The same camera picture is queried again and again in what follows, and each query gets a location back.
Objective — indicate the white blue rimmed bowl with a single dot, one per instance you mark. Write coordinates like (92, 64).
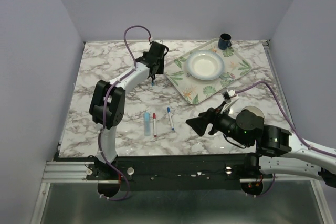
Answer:
(205, 65)

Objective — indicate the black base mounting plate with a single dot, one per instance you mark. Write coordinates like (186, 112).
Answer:
(182, 172)

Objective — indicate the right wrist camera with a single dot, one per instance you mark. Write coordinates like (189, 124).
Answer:
(230, 98)

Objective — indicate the white red marker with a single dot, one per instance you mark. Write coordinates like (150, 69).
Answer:
(154, 125)

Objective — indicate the white marker pen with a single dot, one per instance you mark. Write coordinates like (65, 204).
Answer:
(170, 118)

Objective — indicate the aluminium frame rail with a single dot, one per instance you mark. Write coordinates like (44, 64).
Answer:
(323, 206)

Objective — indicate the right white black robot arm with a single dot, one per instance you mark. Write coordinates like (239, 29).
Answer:
(279, 151)

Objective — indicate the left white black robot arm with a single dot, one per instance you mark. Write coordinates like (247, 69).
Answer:
(108, 101)

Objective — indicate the floral serving tray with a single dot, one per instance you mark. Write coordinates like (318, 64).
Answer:
(195, 91)

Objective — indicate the small white dark-rimmed bowl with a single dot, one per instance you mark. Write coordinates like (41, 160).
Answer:
(256, 111)

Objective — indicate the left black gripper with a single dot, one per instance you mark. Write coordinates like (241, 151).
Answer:
(161, 66)

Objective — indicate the dark blue mug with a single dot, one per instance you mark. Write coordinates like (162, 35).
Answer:
(224, 41)

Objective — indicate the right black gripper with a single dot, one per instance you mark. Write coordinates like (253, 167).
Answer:
(199, 124)

